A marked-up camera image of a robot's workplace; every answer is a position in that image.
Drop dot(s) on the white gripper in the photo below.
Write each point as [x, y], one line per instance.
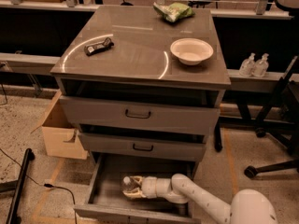
[149, 187]

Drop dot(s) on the clear plastic water bottle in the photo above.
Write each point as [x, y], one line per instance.
[128, 184]

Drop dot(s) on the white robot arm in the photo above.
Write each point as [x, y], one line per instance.
[247, 207]

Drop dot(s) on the grey open bottom drawer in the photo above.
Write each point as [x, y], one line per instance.
[106, 202]

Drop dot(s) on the grey middle drawer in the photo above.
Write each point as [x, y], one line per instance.
[142, 147]

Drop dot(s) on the grey top drawer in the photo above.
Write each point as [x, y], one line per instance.
[139, 116]

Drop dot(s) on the grey drawer cabinet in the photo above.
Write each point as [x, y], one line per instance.
[140, 67]

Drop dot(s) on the cardboard box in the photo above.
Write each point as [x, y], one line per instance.
[60, 137]

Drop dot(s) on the black stand leg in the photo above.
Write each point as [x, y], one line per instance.
[12, 214]

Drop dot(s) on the white paper bowl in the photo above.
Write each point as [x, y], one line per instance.
[191, 51]

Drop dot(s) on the green snack bag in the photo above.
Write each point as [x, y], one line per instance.
[173, 12]

